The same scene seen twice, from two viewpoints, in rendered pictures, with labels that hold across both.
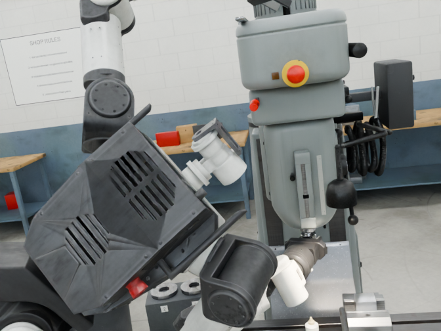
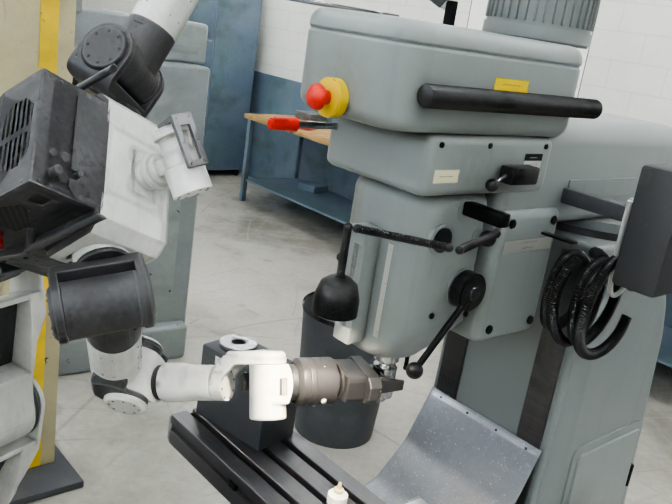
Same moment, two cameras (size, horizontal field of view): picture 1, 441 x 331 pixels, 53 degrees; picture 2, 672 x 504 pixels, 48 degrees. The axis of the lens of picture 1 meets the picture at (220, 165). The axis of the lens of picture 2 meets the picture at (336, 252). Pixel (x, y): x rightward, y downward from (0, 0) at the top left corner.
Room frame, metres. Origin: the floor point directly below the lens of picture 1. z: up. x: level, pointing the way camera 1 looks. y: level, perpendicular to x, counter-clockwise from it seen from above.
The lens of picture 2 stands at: (0.12, -0.95, 1.87)
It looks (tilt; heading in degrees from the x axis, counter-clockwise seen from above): 17 degrees down; 38
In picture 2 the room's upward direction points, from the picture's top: 9 degrees clockwise
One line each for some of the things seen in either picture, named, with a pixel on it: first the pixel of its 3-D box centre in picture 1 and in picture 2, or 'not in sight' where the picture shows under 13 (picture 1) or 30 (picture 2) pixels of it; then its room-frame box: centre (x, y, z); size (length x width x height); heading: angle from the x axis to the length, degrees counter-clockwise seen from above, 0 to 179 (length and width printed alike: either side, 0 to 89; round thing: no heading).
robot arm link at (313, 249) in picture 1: (300, 256); (338, 381); (1.17, -0.19, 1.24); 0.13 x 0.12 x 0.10; 62
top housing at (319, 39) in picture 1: (290, 49); (444, 75); (1.27, -0.24, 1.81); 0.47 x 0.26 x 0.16; 171
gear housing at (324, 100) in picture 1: (294, 95); (441, 150); (1.29, -0.24, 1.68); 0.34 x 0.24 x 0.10; 171
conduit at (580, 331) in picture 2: (357, 148); (575, 295); (1.48, -0.47, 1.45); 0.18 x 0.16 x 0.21; 171
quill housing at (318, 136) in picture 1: (302, 169); (405, 264); (1.26, -0.24, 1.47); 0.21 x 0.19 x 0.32; 81
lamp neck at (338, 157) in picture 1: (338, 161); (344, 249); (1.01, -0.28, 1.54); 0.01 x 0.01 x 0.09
